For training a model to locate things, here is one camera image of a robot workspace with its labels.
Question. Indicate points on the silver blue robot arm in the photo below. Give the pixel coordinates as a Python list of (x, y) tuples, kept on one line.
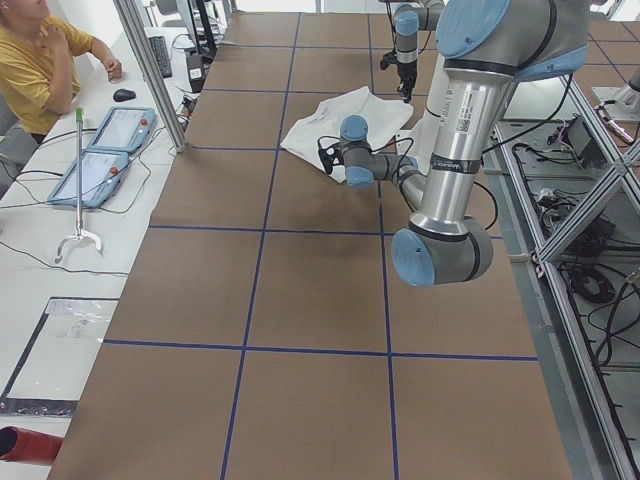
[(406, 20), (487, 47)]

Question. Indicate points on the clear plastic bag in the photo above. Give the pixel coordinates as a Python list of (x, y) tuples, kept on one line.
[(52, 370)]

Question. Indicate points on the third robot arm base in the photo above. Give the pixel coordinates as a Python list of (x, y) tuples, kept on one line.
[(619, 103)]

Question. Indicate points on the black computer mouse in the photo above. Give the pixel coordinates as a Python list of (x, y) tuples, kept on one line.
[(123, 95)]

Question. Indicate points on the black keyboard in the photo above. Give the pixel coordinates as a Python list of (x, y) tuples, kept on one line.
[(160, 52)]

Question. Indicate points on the blue teach pendant near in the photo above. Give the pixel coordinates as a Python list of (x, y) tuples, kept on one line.
[(101, 174)]

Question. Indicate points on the blue teach pendant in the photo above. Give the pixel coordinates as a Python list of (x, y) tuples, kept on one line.
[(101, 174), (123, 129)]

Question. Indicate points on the aluminium frame post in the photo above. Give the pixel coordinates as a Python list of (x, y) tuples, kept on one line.
[(136, 35)]

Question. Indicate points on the aluminium frame structure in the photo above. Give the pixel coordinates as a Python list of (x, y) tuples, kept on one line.
[(564, 162)]

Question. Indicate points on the green-handled reacher grabber tool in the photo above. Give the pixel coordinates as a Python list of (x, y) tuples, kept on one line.
[(80, 232)]

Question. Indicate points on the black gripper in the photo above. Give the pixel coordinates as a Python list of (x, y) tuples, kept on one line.
[(406, 71), (338, 161)]

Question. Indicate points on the blue teach pendant far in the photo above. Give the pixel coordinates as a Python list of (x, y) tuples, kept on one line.
[(123, 129)]

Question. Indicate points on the red cylinder object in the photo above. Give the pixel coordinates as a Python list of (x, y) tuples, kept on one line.
[(29, 446)]

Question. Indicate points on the white long-sleeve printed shirt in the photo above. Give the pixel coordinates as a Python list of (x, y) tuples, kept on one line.
[(357, 115)]

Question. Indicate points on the person in yellow shirt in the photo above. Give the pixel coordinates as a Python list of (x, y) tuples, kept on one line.
[(38, 74)]

